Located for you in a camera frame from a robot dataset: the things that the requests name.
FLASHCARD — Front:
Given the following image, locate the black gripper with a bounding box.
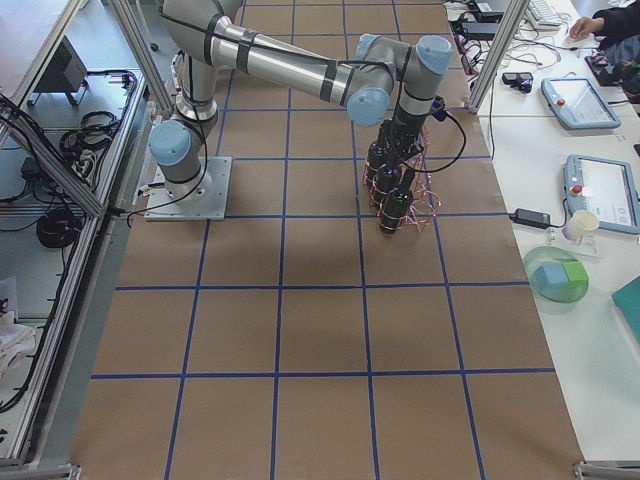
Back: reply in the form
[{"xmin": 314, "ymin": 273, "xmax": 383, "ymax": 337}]
[{"xmin": 384, "ymin": 120, "xmax": 425, "ymax": 165}]

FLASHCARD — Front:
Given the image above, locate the dark glass wine bottle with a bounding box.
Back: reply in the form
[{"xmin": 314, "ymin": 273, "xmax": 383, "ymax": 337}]
[{"xmin": 371, "ymin": 164, "xmax": 402, "ymax": 204}]

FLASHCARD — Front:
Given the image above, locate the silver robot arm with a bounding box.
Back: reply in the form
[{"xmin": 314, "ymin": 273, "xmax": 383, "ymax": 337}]
[{"xmin": 161, "ymin": 1, "xmax": 453, "ymax": 186}]

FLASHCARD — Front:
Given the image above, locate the lying racked wine bottle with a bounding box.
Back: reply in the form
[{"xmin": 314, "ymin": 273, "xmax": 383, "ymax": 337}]
[{"xmin": 365, "ymin": 119, "xmax": 391, "ymax": 190}]

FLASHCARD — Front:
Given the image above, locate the upright-tilted racked wine bottle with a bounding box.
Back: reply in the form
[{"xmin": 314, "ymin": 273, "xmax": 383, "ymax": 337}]
[{"xmin": 379, "ymin": 169, "xmax": 416, "ymax": 234}]

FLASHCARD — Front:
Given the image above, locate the person's hand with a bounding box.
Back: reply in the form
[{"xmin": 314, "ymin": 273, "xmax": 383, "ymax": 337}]
[{"xmin": 569, "ymin": 17, "xmax": 604, "ymax": 41}]

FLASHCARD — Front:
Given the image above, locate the black power adapter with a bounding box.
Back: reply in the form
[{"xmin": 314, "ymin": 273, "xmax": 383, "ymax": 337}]
[{"xmin": 509, "ymin": 208, "xmax": 551, "ymax": 230}]

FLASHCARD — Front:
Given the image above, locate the blue teach pendant far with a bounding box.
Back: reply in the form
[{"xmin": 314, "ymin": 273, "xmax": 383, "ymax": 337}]
[{"xmin": 540, "ymin": 77, "xmax": 621, "ymax": 130}]

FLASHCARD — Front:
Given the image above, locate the blue teach pendant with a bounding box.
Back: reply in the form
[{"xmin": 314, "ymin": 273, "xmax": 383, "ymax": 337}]
[
  {"xmin": 540, "ymin": 77, "xmax": 621, "ymax": 130},
  {"xmin": 563, "ymin": 154, "xmax": 639, "ymax": 235}
]

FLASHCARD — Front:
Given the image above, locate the white paper cup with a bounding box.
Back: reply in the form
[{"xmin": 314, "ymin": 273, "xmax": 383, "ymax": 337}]
[{"xmin": 562, "ymin": 210, "xmax": 600, "ymax": 243}]

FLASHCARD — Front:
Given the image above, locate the green plate with blocks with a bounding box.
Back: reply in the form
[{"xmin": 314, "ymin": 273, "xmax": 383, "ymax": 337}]
[{"xmin": 523, "ymin": 246, "xmax": 589, "ymax": 304}]

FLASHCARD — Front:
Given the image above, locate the blue teach pendant near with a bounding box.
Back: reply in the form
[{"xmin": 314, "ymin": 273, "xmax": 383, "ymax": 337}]
[{"xmin": 563, "ymin": 154, "xmax": 639, "ymax": 235}]

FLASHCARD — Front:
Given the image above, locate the copper wire wine rack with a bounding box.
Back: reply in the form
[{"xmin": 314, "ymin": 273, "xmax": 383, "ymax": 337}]
[{"xmin": 363, "ymin": 120, "xmax": 441, "ymax": 235}]

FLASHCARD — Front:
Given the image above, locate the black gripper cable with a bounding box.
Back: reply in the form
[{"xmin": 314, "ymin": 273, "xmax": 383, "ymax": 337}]
[{"xmin": 424, "ymin": 107, "xmax": 469, "ymax": 174}]

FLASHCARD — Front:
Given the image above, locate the aluminium frame post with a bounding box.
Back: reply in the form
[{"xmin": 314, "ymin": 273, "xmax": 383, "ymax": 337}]
[{"xmin": 467, "ymin": 0, "xmax": 529, "ymax": 114}]

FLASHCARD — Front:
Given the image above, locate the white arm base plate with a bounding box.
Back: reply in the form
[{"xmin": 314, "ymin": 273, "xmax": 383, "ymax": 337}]
[{"xmin": 143, "ymin": 156, "xmax": 232, "ymax": 221}]

